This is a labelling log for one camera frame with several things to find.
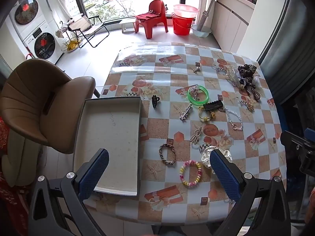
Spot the white basin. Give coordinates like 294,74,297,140
191,24,211,38

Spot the black hair clip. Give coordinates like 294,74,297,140
203,100,225,112

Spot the grey textured pole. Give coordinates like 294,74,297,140
198,10,211,30

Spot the red printed cloth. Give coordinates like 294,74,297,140
0,117,30,236

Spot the clear hair claw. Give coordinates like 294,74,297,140
226,66,243,88

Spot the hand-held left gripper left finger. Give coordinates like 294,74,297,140
28,148,110,236

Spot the brown padded chair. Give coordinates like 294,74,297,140
0,59,101,187

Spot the brown braided bracelet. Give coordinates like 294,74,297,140
159,143,176,166

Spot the red plastic chair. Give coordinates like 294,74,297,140
135,0,169,40

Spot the checked printed tablecloth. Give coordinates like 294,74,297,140
97,42,287,224

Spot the white polka-dot scrunchie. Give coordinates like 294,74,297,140
200,146,233,170

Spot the small white stool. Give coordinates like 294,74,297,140
119,20,136,33

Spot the wire basket with yellow fruit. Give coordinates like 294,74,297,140
61,36,84,53

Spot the dark coil hair tie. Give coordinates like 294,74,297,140
247,85,261,102

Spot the red bucket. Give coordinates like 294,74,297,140
171,13,196,36

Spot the black folding chair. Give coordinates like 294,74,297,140
66,14,110,48

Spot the pastel bead bracelet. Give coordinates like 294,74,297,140
179,160,202,187

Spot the person's right forearm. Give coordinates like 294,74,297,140
304,187,315,227

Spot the grey cardboard box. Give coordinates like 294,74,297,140
73,96,143,196

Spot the white curtain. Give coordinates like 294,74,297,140
41,0,74,30

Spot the white cabinet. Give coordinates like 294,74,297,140
211,0,255,53

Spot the yellow hair tie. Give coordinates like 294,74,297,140
198,106,217,123

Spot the white washing machine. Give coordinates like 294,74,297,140
23,23,67,65

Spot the leopard print scrunchie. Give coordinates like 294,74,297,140
237,64,258,83

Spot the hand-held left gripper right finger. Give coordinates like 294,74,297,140
209,149,292,236

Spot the pink basin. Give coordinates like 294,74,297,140
173,4,200,18

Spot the green bangle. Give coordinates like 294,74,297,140
187,85,210,107

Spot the white elastic hair tie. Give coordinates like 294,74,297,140
237,77,249,90

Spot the white stacked dryer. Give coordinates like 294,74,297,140
8,0,53,42

